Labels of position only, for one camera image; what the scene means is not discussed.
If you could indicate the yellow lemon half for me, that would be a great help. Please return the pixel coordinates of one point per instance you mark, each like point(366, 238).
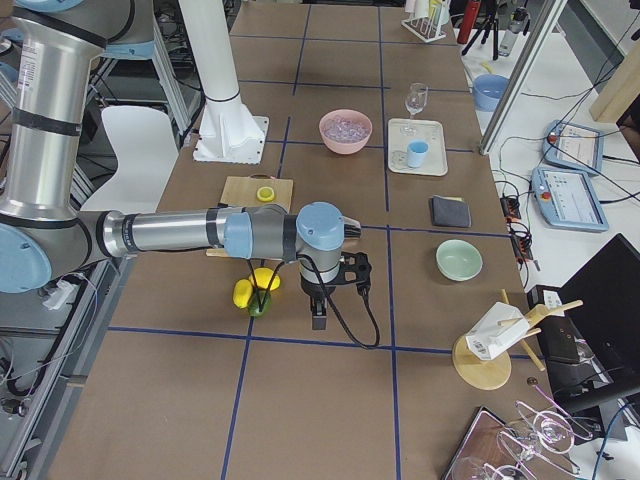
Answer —
point(265, 194)

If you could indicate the green lime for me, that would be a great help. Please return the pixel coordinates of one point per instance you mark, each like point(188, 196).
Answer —
point(259, 304)

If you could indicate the white paper carton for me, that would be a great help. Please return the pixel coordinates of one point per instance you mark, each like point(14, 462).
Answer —
point(499, 328)

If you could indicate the mint green bowl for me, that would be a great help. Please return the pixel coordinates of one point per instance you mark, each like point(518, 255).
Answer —
point(458, 260)

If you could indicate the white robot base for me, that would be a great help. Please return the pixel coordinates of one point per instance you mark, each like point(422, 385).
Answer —
point(228, 132)

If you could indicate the black tripod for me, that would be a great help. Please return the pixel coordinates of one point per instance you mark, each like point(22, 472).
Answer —
point(489, 26)

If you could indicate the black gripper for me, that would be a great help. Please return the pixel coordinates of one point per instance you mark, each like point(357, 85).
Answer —
point(313, 290)

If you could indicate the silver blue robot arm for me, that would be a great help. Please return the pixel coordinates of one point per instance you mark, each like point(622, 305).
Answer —
point(43, 237)

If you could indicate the white chair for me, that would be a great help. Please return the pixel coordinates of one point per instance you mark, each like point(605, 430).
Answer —
point(144, 145)

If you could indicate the blue teach pendant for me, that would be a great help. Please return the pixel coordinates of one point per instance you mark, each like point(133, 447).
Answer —
point(567, 200)
point(572, 146)

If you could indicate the clear ice cube pile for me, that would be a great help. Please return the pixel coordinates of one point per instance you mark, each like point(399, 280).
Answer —
point(345, 130)

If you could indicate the white cup rack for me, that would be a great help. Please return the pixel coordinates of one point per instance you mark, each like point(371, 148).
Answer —
point(426, 18)

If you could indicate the pink bowl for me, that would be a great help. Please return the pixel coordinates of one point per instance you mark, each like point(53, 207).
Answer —
point(345, 148)

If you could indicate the white serving tray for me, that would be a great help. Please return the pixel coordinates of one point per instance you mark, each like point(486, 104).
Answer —
point(430, 131)

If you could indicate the clear wine glass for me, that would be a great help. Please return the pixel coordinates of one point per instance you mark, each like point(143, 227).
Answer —
point(415, 102)

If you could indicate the light blue cup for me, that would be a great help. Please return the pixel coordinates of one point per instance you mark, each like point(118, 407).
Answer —
point(416, 153)

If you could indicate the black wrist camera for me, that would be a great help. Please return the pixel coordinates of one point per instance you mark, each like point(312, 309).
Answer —
point(355, 268)

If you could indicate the wooden cutting board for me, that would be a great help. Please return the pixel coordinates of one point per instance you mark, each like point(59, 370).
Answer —
point(240, 192)

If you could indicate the dark grey folded cloth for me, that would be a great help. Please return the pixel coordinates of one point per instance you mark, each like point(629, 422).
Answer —
point(449, 212)

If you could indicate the wooden mug tree stand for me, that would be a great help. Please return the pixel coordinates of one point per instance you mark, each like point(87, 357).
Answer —
point(493, 374)

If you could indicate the blue bowl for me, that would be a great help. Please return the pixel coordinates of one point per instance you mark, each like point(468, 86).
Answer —
point(487, 90)

